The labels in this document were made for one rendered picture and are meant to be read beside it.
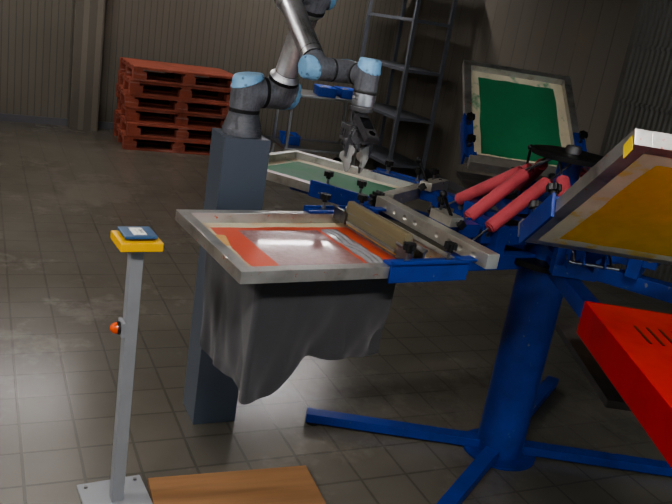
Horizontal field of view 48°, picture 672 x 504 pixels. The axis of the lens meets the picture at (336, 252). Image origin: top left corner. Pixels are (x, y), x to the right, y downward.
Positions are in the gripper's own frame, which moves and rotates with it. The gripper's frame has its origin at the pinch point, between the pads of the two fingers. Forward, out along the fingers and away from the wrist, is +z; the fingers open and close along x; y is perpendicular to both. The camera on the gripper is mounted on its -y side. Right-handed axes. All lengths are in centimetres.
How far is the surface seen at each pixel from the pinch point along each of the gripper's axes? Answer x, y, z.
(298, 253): 18.9, -6.6, 26.8
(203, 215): 40, 25, 25
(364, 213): -11.4, 6.5, 16.4
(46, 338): 65, 142, 122
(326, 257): 10.9, -10.7, 26.6
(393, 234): -11.4, -12.7, 17.8
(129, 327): 65, 10, 58
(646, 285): -114, -35, 28
